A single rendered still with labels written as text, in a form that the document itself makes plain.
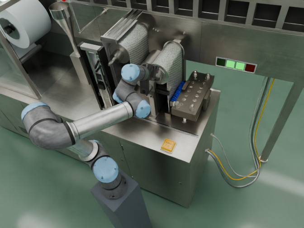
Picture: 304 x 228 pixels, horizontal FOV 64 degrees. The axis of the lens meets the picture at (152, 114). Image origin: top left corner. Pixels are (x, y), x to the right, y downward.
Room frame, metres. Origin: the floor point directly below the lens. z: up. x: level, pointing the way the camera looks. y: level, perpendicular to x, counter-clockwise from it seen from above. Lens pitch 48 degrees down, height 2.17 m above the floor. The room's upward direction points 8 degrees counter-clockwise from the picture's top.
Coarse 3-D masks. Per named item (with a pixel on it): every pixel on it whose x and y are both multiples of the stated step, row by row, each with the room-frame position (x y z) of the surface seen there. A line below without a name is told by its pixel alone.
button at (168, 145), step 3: (165, 141) 0.87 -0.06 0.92; (168, 141) 0.87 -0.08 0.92; (171, 141) 0.86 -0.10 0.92; (162, 144) 0.85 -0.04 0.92; (165, 144) 0.85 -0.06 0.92; (168, 144) 0.84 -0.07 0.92; (171, 144) 0.84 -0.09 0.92; (174, 144) 0.84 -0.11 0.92; (162, 147) 0.83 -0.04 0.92; (165, 147) 0.82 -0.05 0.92; (168, 147) 0.82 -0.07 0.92; (171, 147) 0.82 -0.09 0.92; (168, 150) 0.81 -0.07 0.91; (171, 150) 0.80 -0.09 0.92
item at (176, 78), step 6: (180, 66) 1.28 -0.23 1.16; (174, 72) 1.19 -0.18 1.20; (180, 72) 1.28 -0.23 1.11; (174, 78) 1.19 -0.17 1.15; (180, 78) 1.28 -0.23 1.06; (168, 84) 1.11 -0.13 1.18; (174, 84) 1.18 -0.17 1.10; (174, 90) 1.18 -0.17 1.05; (168, 96) 1.10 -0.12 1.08; (168, 102) 1.10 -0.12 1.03
